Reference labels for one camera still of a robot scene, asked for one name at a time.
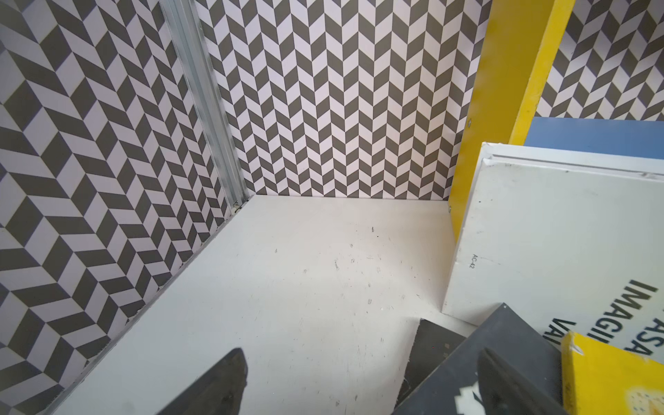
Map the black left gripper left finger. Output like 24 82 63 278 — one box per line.
158 348 248 415

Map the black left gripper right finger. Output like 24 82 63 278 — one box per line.
477 349 567 415

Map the yellow illustrated book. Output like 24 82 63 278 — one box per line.
561 332 663 414

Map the white book black bold text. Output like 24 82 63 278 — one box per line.
442 144 663 361

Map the black book white character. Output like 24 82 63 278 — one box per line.
394 304 563 414

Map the yellow pink blue bookshelf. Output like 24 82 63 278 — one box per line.
449 1 663 233

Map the aluminium corner post left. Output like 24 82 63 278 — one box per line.
160 0 249 213

